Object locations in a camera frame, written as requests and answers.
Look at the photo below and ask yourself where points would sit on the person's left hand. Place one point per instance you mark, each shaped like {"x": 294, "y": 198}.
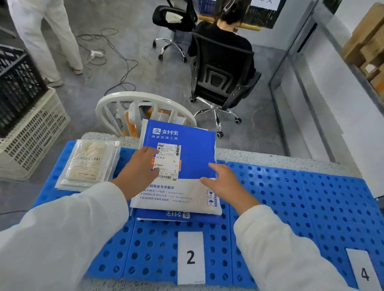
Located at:
{"x": 138, "y": 171}

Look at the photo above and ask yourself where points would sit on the person's right hand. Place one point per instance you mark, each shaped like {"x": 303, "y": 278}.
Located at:
{"x": 232, "y": 189}

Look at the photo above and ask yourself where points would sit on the white mailer yellow label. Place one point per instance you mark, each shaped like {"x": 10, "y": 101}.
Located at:
{"x": 201, "y": 220}

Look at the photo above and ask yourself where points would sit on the clear bagged parcel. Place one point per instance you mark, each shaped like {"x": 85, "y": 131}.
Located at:
{"x": 88, "y": 163}

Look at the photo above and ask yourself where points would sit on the stack of blue mailers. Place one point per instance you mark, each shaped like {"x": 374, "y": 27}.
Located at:
{"x": 195, "y": 147}

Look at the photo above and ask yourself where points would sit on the white number card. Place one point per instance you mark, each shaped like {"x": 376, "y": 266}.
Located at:
{"x": 365, "y": 274}
{"x": 191, "y": 258}

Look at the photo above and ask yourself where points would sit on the person's right forearm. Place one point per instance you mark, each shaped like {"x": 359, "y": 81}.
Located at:
{"x": 318, "y": 289}

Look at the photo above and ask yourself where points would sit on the person's left forearm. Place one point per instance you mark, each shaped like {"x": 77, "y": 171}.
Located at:
{"x": 34, "y": 234}

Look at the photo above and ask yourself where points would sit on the orange seat cushion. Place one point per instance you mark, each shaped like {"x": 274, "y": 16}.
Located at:
{"x": 128, "y": 129}

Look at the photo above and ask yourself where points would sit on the white headset device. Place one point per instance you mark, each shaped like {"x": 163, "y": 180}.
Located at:
{"x": 134, "y": 115}

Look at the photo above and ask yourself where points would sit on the cream plastic crate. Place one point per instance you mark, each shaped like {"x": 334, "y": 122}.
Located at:
{"x": 30, "y": 146}

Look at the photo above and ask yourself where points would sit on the black office chair patterned back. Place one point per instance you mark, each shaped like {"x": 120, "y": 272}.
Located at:
{"x": 218, "y": 74}

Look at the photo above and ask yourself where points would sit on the white power strip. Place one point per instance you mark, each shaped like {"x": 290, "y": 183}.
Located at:
{"x": 96, "y": 54}

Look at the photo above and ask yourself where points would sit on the black plastic crate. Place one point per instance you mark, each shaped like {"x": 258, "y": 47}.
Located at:
{"x": 2, "y": 93}

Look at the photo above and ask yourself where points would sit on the white cloth on chair seat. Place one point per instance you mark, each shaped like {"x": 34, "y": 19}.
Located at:
{"x": 173, "y": 18}

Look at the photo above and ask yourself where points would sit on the black mesh office chair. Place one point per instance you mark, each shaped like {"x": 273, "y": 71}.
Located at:
{"x": 177, "y": 16}

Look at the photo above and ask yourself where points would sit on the small yellow desk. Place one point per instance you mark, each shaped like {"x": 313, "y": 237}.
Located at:
{"x": 227, "y": 22}

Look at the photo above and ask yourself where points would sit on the black crate with paper sign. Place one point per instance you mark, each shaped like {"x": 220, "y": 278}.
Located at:
{"x": 268, "y": 17}

